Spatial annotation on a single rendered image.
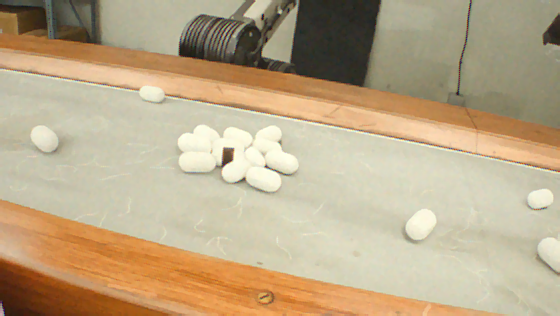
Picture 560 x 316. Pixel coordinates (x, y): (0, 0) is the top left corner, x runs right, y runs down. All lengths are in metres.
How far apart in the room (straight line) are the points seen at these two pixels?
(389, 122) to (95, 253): 0.40
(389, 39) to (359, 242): 2.15
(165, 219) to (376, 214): 0.19
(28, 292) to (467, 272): 0.33
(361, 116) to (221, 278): 0.35
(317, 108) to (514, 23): 2.04
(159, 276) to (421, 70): 2.31
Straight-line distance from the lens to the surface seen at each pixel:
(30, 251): 0.31
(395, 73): 2.50
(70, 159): 0.45
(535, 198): 0.50
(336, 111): 0.56
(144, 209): 0.37
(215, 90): 0.58
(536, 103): 2.66
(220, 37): 0.82
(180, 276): 0.27
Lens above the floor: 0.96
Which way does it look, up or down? 29 degrees down
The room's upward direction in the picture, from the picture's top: 8 degrees clockwise
